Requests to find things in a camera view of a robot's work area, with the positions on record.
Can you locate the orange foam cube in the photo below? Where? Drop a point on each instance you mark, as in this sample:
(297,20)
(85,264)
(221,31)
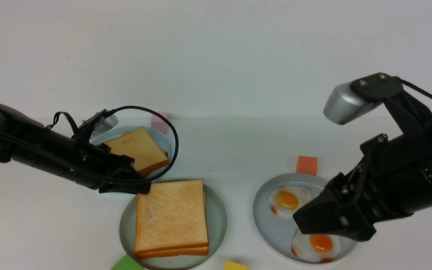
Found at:
(307,165)

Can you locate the yellow foam cube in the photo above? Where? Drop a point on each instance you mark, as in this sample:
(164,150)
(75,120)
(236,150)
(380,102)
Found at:
(231,265)

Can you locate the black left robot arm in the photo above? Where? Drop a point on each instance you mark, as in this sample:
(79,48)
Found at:
(64,150)

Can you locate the fried egg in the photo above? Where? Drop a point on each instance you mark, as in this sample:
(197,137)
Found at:
(315,248)
(284,201)

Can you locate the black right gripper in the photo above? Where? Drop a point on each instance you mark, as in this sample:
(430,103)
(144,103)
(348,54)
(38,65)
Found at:
(392,181)

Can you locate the green sandwich plate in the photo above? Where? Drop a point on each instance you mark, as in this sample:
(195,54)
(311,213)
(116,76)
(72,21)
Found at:
(178,225)

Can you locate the upper toast slice on blue plate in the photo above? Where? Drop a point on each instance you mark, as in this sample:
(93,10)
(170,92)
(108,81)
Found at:
(140,146)

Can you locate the light blue bread plate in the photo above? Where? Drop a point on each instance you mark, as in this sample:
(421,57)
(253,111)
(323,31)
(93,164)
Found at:
(161,140)

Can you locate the green foam cube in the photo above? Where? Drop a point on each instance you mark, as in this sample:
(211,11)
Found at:
(127,263)

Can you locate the pink foam cube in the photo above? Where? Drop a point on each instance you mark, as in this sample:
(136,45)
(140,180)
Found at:
(159,124)

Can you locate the front fried egg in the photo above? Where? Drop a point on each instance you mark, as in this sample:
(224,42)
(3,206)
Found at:
(315,248)

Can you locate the back fried egg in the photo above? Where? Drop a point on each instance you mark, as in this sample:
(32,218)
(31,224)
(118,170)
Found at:
(284,201)

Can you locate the grey egg plate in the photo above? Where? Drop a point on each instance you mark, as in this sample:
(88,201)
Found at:
(278,232)

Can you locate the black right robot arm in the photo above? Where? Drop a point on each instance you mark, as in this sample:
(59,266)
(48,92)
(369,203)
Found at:
(413,118)

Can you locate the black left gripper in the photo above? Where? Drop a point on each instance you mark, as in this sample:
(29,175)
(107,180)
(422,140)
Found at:
(96,168)

